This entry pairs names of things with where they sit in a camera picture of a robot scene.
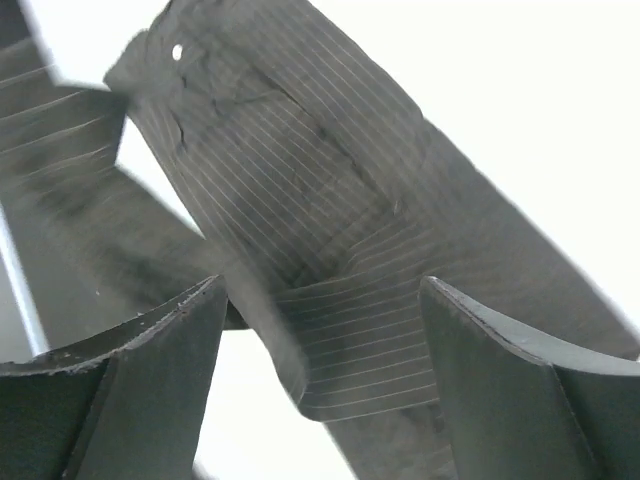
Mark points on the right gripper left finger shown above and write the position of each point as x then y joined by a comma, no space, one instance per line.
127,403

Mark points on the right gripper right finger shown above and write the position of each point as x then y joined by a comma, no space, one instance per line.
524,405

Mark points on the dark pinstriped long sleeve shirt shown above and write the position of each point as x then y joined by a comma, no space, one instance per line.
256,140

